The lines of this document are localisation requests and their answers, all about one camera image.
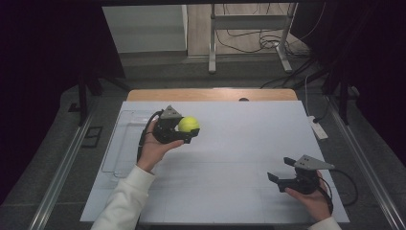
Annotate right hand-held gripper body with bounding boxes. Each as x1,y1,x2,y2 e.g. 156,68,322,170
277,154,336,196

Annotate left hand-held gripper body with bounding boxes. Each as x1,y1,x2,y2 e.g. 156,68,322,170
152,104,193,145

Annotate yellow tennis ball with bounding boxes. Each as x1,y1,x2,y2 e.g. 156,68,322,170
177,115,201,133

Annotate clear plastic tray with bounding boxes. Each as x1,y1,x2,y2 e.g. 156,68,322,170
101,109,161,178

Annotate person's right hand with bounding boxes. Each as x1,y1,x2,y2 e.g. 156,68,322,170
284,171,333,223

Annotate person's left hand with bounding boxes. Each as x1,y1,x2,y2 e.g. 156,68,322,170
137,119,186,175

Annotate wooden table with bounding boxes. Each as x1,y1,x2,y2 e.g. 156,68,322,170
126,88,299,103

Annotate white power strip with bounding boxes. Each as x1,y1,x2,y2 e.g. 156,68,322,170
306,115,329,141

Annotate black stand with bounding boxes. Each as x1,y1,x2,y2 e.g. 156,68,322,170
322,73,362,126
67,70,132,127

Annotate white cabinet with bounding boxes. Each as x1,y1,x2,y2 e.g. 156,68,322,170
101,4,189,55

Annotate grey metal stand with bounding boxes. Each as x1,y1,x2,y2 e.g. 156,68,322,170
208,3,299,75

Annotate dark curtain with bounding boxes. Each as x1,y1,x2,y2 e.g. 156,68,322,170
0,0,126,205
290,0,406,157

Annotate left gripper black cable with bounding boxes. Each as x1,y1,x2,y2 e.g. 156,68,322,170
136,109,164,164

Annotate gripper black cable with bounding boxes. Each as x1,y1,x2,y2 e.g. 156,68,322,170
136,109,164,164
319,168,359,215

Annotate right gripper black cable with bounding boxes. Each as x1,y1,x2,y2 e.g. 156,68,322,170
319,168,359,215

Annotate black plug cable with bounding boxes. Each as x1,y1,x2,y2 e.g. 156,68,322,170
312,95,332,125

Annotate aluminium rail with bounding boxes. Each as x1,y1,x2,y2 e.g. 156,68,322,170
27,108,97,230
327,95,406,230

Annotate white power cable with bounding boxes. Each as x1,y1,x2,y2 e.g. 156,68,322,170
304,75,313,118

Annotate tangled black floor cables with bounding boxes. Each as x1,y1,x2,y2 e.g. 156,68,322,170
214,3,327,90

